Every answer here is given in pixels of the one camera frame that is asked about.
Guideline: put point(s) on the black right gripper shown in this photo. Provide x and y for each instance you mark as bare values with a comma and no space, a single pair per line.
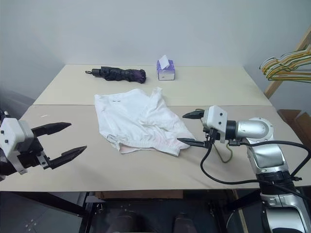
211,138

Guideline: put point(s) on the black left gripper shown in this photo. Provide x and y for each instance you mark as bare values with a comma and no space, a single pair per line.
30,155

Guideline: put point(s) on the white cloth garment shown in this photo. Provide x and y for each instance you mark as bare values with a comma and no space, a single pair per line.
126,114

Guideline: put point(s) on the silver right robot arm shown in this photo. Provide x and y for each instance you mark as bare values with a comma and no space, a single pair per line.
257,128

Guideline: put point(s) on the purple tissue box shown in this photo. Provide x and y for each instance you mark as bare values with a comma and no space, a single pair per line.
166,74

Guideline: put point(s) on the white tissue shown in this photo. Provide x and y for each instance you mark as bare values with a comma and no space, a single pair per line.
164,60

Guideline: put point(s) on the brown wooden board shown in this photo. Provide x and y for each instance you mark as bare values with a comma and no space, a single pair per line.
138,195

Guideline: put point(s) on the black folded umbrella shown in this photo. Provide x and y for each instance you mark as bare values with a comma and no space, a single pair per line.
121,74

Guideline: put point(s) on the brown cardboard box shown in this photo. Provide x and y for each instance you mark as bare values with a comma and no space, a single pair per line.
291,119

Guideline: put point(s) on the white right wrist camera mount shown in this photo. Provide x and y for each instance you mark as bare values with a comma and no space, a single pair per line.
216,116

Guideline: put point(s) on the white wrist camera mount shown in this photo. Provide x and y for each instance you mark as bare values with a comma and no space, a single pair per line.
12,136
216,116

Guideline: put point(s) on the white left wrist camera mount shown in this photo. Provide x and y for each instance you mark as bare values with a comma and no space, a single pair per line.
12,136

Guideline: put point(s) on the black metal table frame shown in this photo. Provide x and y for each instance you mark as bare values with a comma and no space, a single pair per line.
63,202

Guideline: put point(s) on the wooden rack frame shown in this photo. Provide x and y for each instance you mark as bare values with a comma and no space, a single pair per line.
274,87

